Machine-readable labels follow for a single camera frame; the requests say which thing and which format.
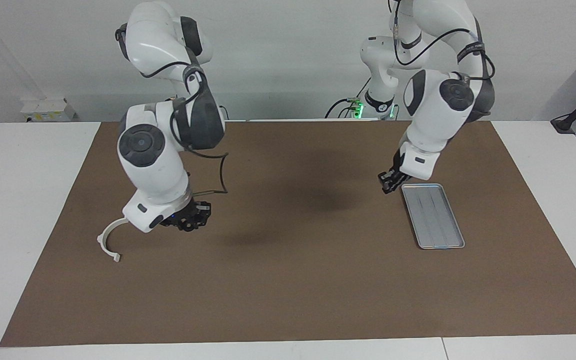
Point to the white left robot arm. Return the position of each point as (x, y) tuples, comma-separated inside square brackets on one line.
[(438, 110)]

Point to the silver metal tray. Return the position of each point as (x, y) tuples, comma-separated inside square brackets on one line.
[(435, 220)]

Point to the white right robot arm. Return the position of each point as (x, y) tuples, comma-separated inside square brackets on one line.
[(153, 165)]

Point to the white power strip box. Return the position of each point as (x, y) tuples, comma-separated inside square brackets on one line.
[(45, 110)]

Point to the brown table mat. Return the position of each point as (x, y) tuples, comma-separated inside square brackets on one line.
[(288, 280)]

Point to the white semicircular plastic bracket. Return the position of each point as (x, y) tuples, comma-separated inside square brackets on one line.
[(104, 236)]

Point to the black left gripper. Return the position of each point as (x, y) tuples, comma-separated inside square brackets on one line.
[(399, 167)]

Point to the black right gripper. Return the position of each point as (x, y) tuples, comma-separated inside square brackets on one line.
[(188, 212)]

